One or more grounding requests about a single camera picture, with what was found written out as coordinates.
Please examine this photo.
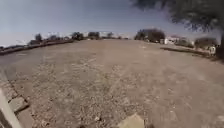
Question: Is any row of distant trees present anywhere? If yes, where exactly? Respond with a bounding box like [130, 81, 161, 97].
[28, 31, 129, 46]

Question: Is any dark clump of bushes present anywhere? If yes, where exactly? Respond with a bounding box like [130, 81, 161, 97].
[134, 28, 166, 44]

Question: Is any white building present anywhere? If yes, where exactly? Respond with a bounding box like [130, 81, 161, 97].
[159, 35, 183, 46]

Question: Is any large bare-branched tree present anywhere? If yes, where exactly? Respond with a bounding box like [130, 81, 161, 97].
[131, 0, 224, 60]

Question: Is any long low wall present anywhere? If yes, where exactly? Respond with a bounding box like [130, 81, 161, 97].
[0, 39, 75, 56]

